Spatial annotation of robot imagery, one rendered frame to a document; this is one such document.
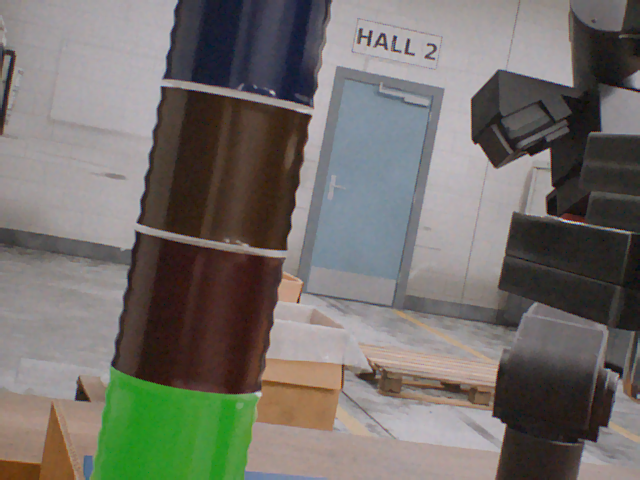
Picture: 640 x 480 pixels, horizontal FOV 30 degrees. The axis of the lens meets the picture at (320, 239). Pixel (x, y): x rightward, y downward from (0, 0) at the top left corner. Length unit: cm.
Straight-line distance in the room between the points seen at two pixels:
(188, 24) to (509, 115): 56
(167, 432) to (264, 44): 9
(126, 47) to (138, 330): 1105
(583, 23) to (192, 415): 58
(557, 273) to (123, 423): 25
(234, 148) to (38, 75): 1101
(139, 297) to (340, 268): 1140
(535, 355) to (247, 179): 66
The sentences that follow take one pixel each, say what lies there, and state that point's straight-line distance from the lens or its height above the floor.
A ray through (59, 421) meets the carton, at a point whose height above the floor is 97.
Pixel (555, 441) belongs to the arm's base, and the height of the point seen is 97.
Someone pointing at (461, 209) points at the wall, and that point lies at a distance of 1201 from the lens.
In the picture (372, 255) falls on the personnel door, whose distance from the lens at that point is 1175.
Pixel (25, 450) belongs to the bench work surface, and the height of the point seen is 90.
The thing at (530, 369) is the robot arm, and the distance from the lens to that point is 92.
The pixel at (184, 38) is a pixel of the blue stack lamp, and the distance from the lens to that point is 29.
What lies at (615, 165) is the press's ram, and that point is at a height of 117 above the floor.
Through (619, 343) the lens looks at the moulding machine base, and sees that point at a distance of 998.
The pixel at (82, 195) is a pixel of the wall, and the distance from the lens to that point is 1130.
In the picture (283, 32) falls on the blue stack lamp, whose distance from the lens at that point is 28.
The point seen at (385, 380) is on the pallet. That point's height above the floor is 9.
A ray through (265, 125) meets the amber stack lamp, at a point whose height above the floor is 115.
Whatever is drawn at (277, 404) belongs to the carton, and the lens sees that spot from 408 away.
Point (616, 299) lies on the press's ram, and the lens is 46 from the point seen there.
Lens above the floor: 114
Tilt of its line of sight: 3 degrees down
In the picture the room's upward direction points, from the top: 11 degrees clockwise
